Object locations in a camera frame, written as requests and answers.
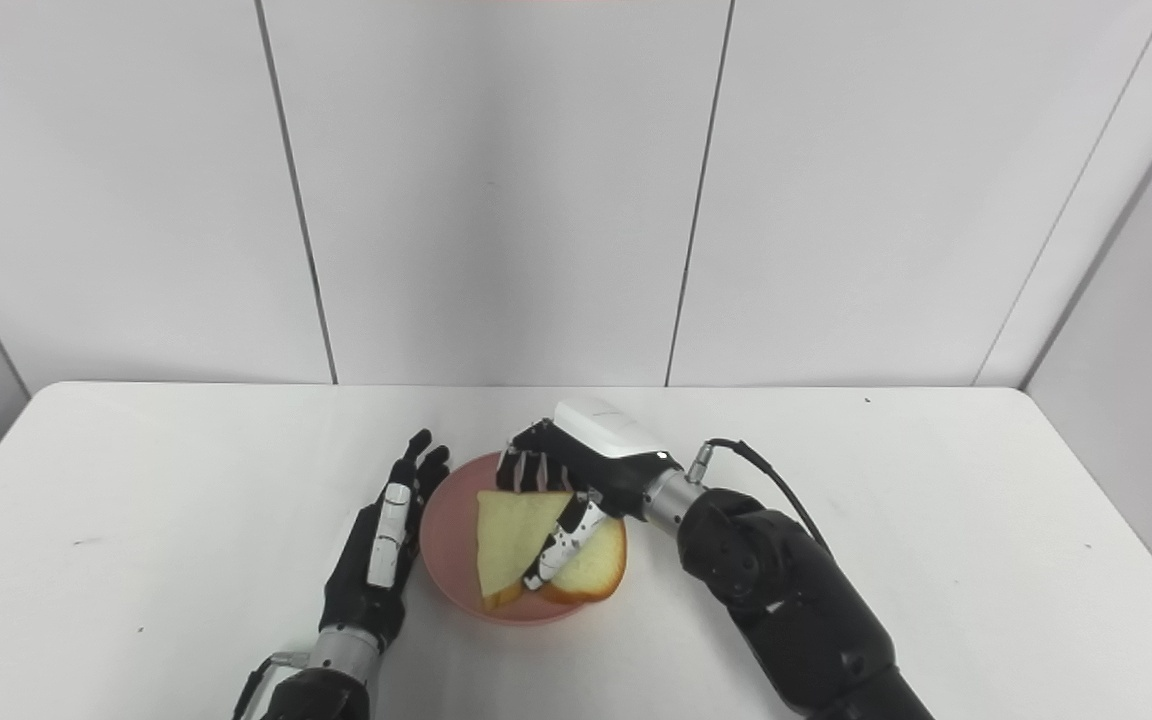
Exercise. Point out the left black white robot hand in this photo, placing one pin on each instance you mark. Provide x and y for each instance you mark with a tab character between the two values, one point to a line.
376	560

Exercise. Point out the pink round plate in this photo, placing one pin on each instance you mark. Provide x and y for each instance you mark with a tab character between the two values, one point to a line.
451	545

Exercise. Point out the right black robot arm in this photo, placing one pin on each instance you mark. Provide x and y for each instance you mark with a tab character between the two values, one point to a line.
786	600

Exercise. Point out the slice of white bread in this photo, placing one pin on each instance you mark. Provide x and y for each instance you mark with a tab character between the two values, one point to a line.
526	550

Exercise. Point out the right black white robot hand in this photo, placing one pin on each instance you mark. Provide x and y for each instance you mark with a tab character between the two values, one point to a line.
586	470

